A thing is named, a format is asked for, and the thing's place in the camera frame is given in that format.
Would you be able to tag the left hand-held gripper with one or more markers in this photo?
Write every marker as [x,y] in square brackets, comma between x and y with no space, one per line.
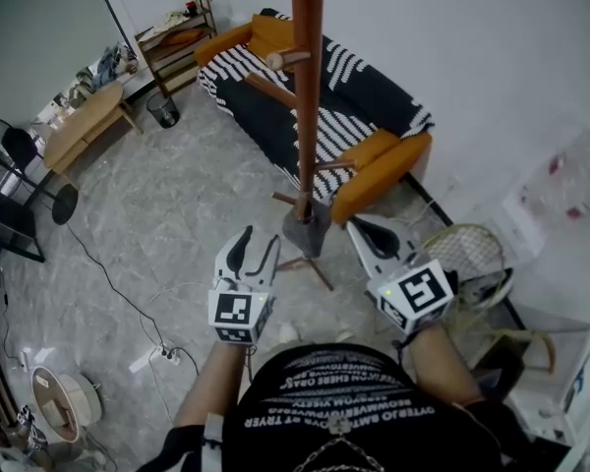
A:
[233,310]

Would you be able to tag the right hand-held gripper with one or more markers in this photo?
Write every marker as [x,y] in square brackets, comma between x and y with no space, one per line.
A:
[415,293]

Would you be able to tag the grey cloth garment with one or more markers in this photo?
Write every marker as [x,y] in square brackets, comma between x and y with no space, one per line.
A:
[307,234]

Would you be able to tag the wooden coat stand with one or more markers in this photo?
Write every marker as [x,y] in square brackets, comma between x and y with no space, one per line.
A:
[305,116]

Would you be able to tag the person's left forearm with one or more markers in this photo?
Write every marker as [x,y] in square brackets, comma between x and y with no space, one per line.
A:
[201,391]

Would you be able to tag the person's right forearm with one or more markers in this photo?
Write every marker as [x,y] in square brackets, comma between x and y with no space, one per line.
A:
[442,367]

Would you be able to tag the wooden shelf unit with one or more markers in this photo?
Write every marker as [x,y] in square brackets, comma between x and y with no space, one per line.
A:
[177,57]

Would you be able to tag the orange sofa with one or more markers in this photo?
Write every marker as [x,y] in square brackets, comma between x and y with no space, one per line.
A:
[373,175]

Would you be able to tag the person's white shoe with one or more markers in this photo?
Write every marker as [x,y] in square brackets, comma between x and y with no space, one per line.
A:
[287,333]

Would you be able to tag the white power strip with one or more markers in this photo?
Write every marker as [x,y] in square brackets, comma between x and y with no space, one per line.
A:
[169,357]

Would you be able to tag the person's black printed shirt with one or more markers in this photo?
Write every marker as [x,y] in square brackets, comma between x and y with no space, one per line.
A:
[324,386]

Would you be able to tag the black white striped blanket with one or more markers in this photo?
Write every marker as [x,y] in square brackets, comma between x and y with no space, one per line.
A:
[260,111]

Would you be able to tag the black mesh trash bin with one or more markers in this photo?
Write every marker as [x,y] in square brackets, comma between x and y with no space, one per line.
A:
[163,111]

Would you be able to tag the black standing fan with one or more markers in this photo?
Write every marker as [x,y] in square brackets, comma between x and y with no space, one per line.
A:
[64,204]

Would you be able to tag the round wooden box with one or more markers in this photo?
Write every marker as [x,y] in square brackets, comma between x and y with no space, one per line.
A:
[81,391]

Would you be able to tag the white storage box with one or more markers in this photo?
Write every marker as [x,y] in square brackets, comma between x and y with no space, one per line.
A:
[560,362]

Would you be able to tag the oval wooden table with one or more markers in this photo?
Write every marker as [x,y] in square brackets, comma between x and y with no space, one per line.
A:
[83,121]

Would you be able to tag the orange cushion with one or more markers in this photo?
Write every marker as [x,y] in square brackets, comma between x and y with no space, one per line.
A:
[268,37]

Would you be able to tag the black cloth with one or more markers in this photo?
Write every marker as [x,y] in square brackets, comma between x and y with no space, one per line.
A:
[19,148]

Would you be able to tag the black frame stand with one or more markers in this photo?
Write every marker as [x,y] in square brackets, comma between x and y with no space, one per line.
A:
[5,214]

